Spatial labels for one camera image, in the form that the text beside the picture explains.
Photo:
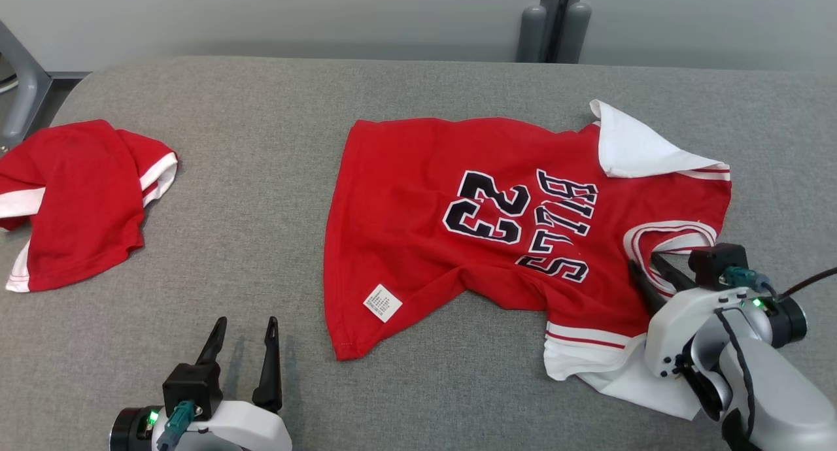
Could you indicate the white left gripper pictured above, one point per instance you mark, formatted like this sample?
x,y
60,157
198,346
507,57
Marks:
x,y
242,431

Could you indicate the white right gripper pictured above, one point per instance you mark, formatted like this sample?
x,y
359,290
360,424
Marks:
x,y
680,327

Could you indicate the red Bulls 23 jersey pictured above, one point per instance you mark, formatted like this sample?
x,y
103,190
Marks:
x,y
418,242

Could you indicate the red shorts with white stripe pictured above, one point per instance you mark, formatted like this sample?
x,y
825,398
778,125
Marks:
x,y
78,196

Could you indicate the grey vertical partition column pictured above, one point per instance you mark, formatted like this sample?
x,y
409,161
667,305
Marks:
x,y
554,13

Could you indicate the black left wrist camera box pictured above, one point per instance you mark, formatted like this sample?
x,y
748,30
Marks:
x,y
191,385

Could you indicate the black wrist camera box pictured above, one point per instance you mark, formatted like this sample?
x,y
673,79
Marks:
x,y
191,385
716,263

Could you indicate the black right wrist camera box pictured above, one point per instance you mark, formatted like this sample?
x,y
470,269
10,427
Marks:
x,y
716,263

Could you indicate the grey rounded partition post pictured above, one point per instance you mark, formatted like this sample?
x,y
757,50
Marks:
x,y
531,36
573,36

